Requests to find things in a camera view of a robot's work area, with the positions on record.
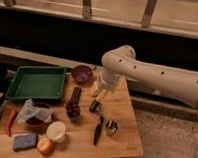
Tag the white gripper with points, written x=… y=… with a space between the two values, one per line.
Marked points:
x=106 y=81

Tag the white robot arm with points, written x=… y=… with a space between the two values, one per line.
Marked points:
x=177 y=83

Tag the green plastic tray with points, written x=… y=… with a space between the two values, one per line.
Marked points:
x=37 y=83

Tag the small dark clip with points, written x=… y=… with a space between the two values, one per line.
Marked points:
x=95 y=107

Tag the purple bowl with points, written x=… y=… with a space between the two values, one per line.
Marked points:
x=82 y=74

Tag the small metal cup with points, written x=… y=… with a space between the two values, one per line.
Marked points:
x=111 y=127

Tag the white cup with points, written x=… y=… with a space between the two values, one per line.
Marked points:
x=56 y=131

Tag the brown red bowl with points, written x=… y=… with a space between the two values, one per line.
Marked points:
x=35 y=121

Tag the orange apple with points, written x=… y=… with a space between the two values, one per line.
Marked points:
x=45 y=146

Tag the blue sponge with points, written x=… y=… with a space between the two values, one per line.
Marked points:
x=25 y=142

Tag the red chili pepper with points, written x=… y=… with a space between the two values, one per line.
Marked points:
x=9 y=121

